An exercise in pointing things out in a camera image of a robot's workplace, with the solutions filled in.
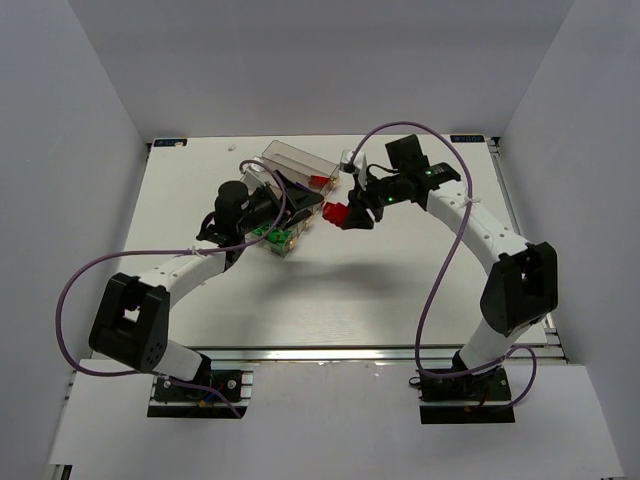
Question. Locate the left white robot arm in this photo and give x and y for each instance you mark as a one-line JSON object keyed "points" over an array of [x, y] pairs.
{"points": [[132, 322]]}

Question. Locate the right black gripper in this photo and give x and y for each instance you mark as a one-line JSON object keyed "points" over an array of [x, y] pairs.
{"points": [[368, 198]]}

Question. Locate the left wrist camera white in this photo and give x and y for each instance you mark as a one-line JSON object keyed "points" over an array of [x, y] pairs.
{"points": [[254, 166]]}

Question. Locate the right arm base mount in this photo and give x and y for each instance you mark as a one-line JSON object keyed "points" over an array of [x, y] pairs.
{"points": [[480, 399]]}

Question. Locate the blue label left corner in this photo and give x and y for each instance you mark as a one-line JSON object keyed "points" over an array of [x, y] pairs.
{"points": [[169, 142]]}

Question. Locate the red lego brick front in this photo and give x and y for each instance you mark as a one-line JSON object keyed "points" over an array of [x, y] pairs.
{"points": [[317, 181]]}

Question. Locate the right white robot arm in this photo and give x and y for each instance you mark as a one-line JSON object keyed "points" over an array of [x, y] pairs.
{"points": [[522, 277]]}

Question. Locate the red large lego brick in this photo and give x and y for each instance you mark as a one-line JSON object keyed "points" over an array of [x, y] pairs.
{"points": [[335, 213]]}

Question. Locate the blue label corner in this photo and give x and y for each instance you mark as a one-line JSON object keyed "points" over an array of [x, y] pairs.
{"points": [[467, 138], [169, 142]]}

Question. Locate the blue label right corner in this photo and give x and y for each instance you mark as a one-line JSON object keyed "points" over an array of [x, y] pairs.
{"points": [[467, 138]]}

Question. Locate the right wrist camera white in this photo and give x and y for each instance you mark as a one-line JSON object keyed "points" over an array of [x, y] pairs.
{"points": [[356, 165]]}

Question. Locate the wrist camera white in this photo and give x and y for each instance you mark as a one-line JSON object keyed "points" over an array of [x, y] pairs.
{"points": [[356, 165], [254, 166]]}

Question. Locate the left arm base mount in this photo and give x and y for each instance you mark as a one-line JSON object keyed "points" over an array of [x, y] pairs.
{"points": [[224, 394]]}

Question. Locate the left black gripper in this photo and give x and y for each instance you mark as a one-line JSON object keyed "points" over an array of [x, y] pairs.
{"points": [[273, 201]]}

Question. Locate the clear container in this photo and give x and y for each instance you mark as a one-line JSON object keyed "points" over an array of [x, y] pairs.
{"points": [[298, 165], [268, 177], [240, 217]]}

